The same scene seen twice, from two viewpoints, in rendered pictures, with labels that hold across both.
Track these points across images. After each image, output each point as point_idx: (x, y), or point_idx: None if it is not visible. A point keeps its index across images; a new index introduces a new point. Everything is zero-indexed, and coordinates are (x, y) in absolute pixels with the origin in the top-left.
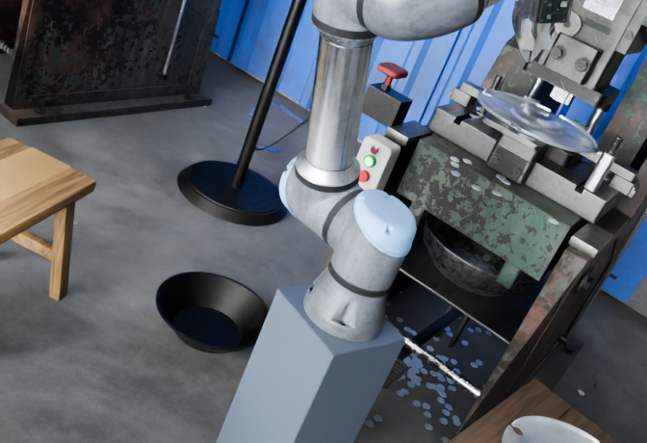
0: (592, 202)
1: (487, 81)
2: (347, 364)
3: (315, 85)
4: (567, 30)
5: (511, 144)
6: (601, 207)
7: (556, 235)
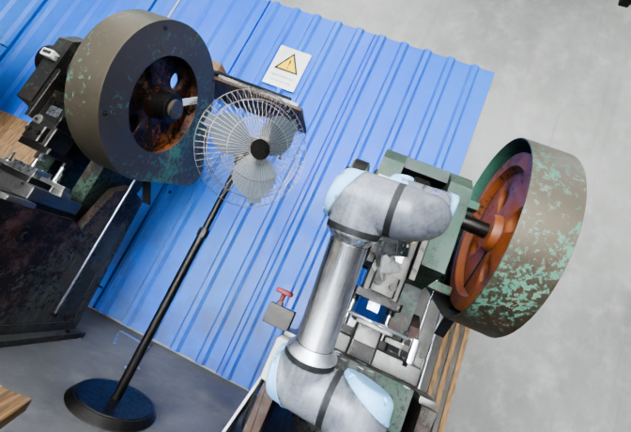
0: (413, 372)
1: None
2: None
3: (323, 280)
4: None
5: (362, 337)
6: (419, 375)
7: (406, 397)
